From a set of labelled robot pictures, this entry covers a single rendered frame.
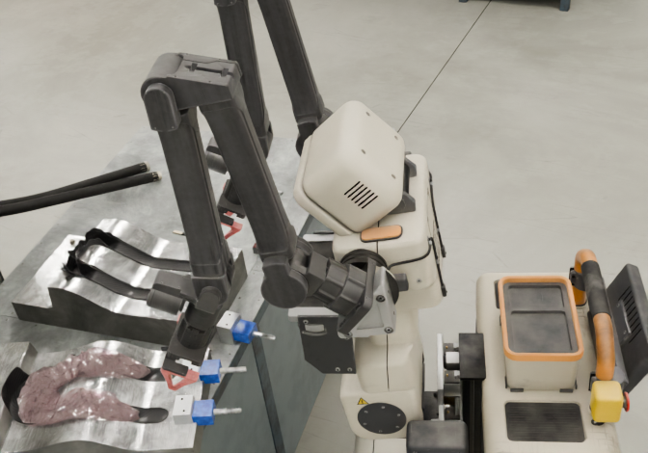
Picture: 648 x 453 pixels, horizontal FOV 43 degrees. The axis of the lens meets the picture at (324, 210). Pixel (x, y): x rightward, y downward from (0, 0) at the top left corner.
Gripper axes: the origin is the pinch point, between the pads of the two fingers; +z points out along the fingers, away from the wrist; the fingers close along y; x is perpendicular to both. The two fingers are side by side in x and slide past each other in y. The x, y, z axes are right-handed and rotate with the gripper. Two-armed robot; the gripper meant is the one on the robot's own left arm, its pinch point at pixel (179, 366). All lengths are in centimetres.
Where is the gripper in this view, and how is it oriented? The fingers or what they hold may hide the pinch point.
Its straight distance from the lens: 161.1
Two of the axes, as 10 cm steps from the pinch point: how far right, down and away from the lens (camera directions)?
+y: -1.0, 6.1, -7.9
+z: -3.6, 7.2, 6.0
